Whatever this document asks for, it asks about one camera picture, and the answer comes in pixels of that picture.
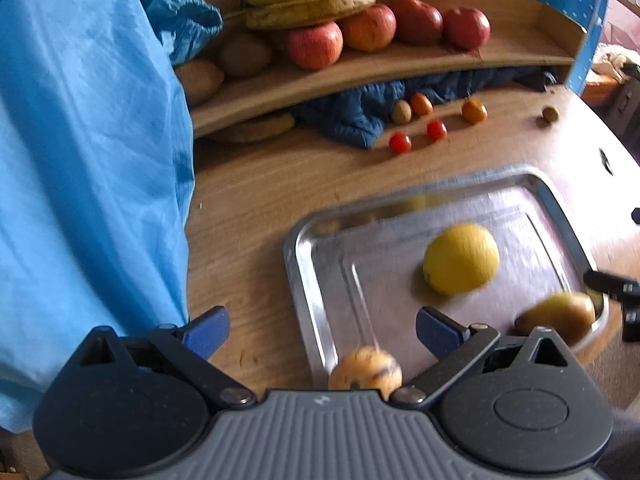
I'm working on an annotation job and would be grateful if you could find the small tan kiwi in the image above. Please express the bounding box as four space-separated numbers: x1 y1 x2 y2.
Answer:
392 100 412 125

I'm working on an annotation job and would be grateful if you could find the red apple right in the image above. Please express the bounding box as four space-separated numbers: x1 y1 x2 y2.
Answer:
442 8 491 52

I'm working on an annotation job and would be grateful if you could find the cherry tomato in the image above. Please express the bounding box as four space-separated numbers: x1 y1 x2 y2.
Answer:
388 131 412 155
425 119 448 142

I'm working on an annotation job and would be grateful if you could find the dark blue jacket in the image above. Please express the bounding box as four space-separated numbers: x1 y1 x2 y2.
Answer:
291 66 559 150

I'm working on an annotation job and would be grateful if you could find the right kiwi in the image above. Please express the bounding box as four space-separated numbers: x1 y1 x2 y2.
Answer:
218 32 273 78

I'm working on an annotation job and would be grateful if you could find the brown bruised banana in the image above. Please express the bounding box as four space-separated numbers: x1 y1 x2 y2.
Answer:
244 0 376 30

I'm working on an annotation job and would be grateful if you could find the left kiwi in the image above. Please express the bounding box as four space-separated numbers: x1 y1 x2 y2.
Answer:
175 60 224 107

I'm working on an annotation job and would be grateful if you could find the light blue striped garment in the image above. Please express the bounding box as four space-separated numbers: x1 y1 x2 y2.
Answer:
1 0 194 432

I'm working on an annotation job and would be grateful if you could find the small brown longan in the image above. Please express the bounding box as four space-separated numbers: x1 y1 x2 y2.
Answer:
541 106 560 124

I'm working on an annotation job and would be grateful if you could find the pale red apple left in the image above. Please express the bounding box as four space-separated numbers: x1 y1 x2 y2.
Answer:
285 22 343 70

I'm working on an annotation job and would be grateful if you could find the silver metal tray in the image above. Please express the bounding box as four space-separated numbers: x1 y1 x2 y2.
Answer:
283 166 596 388

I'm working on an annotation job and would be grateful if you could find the small orange mandarin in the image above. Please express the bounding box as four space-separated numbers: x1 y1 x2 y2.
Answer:
409 92 434 117

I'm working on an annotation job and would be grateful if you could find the curved wooden shelf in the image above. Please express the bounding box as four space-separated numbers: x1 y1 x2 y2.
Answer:
191 0 586 138

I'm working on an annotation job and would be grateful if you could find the yellow lemon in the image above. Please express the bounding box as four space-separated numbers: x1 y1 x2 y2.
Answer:
422 223 501 296

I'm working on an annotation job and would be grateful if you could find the blue shoe cover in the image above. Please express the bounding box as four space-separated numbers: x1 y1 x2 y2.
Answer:
140 0 224 66

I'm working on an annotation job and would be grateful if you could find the green yellow pear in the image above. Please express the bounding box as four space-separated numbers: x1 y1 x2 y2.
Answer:
514 292 596 346

